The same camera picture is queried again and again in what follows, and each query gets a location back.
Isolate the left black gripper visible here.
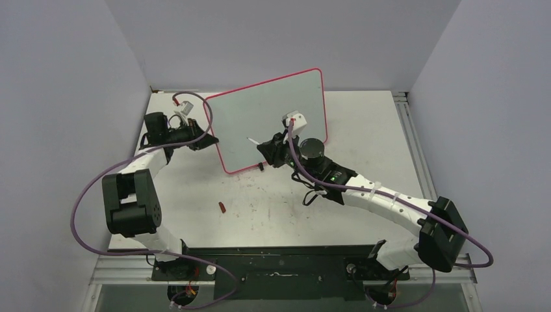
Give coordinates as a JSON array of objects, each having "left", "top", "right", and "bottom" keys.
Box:
[{"left": 165, "top": 118, "right": 219, "bottom": 151}]

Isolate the red marker cap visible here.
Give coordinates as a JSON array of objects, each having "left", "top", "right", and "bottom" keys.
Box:
[{"left": 218, "top": 202, "right": 226, "bottom": 214}]

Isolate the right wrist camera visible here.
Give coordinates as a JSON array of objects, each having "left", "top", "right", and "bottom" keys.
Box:
[{"left": 282, "top": 110, "right": 307, "bottom": 137}]

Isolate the white whiteboard marker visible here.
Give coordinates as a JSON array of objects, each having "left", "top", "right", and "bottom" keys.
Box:
[{"left": 247, "top": 137, "right": 260, "bottom": 146}]

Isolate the aluminium front rail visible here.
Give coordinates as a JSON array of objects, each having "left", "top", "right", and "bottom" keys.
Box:
[{"left": 83, "top": 255, "right": 483, "bottom": 311}]

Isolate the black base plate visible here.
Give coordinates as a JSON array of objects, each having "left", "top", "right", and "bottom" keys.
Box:
[{"left": 151, "top": 245, "right": 414, "bottom": 305}]

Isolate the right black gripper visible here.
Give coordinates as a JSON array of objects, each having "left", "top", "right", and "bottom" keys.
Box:
[{"left": 258, "top": 129, "right": 318, "bottom": 184}]

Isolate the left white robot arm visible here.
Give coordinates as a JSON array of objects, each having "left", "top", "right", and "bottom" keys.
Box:
[{"left": 101, "top": 112, "right": 219, "bottom": 280}]

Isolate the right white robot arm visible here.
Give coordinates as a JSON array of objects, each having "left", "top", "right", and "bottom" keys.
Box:
[{"left": 256, "top": 133, "right": 468, "bottom": 278}]

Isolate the aluminium rail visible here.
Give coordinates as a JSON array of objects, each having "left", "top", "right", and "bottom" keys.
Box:
[
  {"left": 83, "top": 255, "right": 483, "bottom": 311},
  {"left": 392, "top": 92, "right": 438, "bottom": 200}
]

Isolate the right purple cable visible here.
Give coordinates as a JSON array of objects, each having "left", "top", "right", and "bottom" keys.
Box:
[{"left": 287, "top": 120, "right": 494, "bottom": 310}]

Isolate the pink framed whiteboard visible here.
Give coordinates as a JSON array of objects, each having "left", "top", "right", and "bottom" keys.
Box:
[{"left": 204, "top": 68, "right": 328, "bottom": 174}]

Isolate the purple cable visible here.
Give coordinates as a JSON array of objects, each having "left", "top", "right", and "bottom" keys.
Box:
[
  {"left": 70, "top": 91, "right": 238, "bottom": 311},
  {"left": 287, "top": 120, "right": 494, "bottom": 310}
]

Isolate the aluminium right rail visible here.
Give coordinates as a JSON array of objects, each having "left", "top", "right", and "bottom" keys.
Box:
[{"left": 392, "top": 92, "right": 438, "bottom": 200}]

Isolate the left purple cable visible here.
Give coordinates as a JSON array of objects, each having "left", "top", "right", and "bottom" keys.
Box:
[{"left": 70, "top": 91, "right": 238, "bottom": 311}]

